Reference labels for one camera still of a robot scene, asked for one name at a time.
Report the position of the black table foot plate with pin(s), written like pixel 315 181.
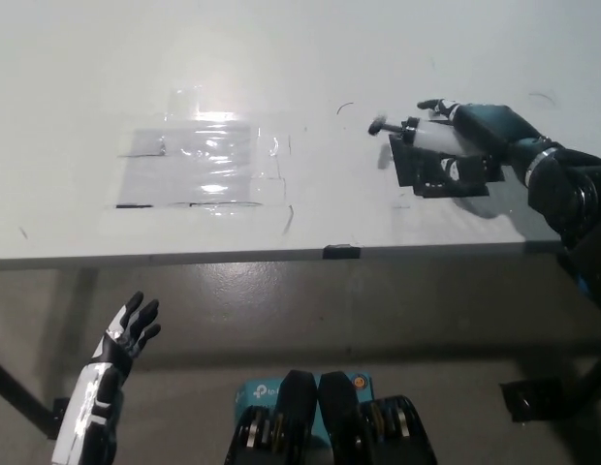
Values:
pixel 60 416
pixel 528 399

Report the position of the small white air pump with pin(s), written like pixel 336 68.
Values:
pixel 436 138

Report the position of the black ribbed robot torso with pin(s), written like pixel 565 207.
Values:
pixel 337 416

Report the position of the blue round object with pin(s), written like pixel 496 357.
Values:
pixel 582 285

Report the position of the black diagonal table leg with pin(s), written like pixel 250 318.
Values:
pixel 19 387
pixel 589 373

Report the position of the clear plastic film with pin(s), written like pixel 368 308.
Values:
pixel 271 145

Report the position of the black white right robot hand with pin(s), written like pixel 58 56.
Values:
pixel 494 128

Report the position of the teal router box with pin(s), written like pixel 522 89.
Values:
pixel 259 392

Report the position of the black tape strip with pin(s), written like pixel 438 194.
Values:
pixel 341 252

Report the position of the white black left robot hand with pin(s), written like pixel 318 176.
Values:
pixel 89 402

